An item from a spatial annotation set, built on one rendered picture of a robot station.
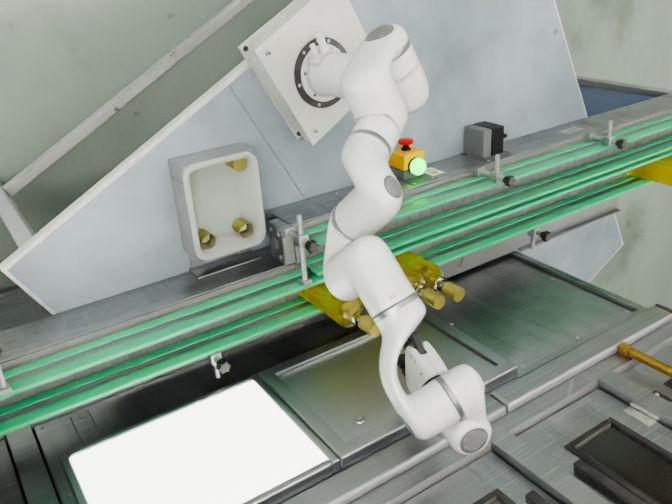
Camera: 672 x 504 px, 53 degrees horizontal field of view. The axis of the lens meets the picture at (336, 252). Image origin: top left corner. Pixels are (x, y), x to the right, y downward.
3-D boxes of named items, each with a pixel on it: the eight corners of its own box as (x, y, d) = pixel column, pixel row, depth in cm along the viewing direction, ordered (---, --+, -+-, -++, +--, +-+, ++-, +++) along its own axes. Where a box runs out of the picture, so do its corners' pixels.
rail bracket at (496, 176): (469, 176, 181) (506, 188, 171) (470, 150, 178) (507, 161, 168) (480, 172, 183) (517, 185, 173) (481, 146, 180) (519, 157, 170)
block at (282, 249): (269, 257, 161) (283, 267, 156) (264, 221, 157) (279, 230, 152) (282, 252, 163) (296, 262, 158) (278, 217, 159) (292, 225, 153)
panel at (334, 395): (61, 467, 130) (113, 592, 104) (58, 455, 129) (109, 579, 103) (418, 314, 173) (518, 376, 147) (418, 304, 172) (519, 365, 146)
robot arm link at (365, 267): (455, 268, 113) (408, 297, 125) (389, 164, 116) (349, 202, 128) (389, 307, 104) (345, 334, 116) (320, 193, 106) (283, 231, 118)
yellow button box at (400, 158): (387, 174, 182) (404, 180, 176) (386, 147, 178) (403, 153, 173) (407, 168, 185) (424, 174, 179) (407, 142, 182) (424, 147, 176)
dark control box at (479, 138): (462, 152, 195) (483, 158, 188) (463, 125, 191) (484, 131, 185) (483, 146, 198) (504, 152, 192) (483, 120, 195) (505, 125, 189)
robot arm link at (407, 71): (362, 114, 142) (413, 125, 130) (334, 62, 134) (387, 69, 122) (391, 86, 145) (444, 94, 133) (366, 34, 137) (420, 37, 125)
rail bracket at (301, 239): (284, 274, 157) (312, 294, 147) (277, 207, 149) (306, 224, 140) (295, 270, 158) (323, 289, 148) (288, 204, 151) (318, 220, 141)
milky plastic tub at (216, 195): (183, 251, 155) (198, 264, 148) (167, 158, 145) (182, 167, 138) (250, 230, 163) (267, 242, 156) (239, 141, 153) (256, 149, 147)
